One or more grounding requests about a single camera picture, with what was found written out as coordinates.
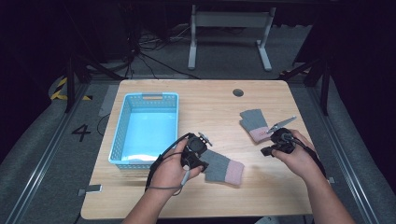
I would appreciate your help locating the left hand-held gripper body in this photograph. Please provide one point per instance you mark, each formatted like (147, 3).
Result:
(195, 145)

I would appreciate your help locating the black metal stand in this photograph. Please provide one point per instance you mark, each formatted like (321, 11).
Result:
(71, 84)
(325, 90)

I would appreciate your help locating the light blue plastic basket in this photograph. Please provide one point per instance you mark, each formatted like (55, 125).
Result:
(146, 130)

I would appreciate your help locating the white metal table frame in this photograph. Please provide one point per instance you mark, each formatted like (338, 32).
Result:
(230, 19)

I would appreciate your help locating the grey sock with pink cuff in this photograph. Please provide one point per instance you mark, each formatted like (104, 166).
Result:
(253, 126)
(222, 168)

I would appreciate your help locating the grey metal floor rail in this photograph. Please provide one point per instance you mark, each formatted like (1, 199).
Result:
(46, 152)
(345, 161)

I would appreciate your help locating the small silver metal bracket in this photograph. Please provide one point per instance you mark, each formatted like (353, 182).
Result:
(331, 179)

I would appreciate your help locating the person's left hand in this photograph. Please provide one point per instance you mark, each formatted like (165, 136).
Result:
(169, 172)

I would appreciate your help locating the person's right hand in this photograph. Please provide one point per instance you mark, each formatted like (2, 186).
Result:
(297, 159)

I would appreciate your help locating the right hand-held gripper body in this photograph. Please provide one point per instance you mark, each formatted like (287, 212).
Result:
(282, 140)

